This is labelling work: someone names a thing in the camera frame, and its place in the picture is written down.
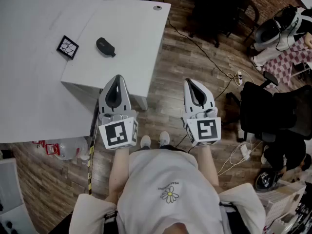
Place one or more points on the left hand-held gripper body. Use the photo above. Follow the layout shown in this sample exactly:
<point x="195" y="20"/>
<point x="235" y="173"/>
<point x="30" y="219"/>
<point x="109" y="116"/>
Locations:
<point x="114" y="133"/>

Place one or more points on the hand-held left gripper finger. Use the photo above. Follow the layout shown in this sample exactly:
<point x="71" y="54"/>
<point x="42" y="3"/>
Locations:
<point x="103" y="101"/>
<point x="125" y="99"/>

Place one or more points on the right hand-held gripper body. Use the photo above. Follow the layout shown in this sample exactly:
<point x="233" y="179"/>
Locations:
<point x="207" y="130"/>

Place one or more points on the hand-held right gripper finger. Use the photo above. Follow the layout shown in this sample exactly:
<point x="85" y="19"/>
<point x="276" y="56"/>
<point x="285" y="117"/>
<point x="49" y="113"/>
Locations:
<point x="208" y="99"/>
<point x="187" y="101"/>

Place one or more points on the black oblong case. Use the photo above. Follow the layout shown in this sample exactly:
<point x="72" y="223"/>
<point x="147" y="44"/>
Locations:
<point x="104" y="46"/>

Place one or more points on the person's right forearm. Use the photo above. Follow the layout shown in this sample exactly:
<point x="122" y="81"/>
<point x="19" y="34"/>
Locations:
<point x="207" y="164"/>

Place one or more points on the person's left forearm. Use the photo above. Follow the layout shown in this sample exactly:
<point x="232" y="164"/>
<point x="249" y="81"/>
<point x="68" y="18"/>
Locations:
<point x="119" y="169"/>

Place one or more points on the white shoe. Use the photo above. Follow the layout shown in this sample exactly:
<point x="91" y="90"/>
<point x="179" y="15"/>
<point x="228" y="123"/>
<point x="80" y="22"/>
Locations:
<point x="164" y="138"/>
<point x="145" y="141"/>

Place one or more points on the white power strip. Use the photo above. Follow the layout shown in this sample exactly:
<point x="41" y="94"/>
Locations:
<point x="239" y="77"/>
<point x="245" y="152"/>

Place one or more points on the black trousers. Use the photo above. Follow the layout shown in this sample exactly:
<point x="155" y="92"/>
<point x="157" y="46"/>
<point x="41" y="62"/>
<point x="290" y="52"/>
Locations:
<point x="170" y="148"/>

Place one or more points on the yellow black striped bar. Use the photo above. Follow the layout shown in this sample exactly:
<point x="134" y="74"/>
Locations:
<point x="90" y="169"/>

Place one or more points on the clear plastic bag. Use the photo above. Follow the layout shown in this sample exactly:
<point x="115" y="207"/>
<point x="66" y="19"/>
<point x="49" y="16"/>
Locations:
<point x="72" y="147"/>

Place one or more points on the white daisy print t-shirt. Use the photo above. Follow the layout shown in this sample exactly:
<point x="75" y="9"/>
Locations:
<point x="158" y="172"/>

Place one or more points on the black office chair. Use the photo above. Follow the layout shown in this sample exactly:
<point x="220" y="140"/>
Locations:
<point x="268" y="111"/>
<point x="219" y="8"/>

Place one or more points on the black framed branch picture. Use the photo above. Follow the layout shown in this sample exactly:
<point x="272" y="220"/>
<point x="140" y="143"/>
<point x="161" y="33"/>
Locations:
<point x="67" y="47"/>

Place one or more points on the black round bag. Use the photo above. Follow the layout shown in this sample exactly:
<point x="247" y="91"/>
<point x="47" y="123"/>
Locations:
<point x="265" y="179"/>

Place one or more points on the pink checkered cloth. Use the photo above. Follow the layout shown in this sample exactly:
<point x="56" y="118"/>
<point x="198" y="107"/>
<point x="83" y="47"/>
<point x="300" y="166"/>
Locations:
<point x="285" y="62"/>

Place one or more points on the white lattice crate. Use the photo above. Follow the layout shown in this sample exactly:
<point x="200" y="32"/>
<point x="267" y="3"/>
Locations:
<point x="280" y="203"/>

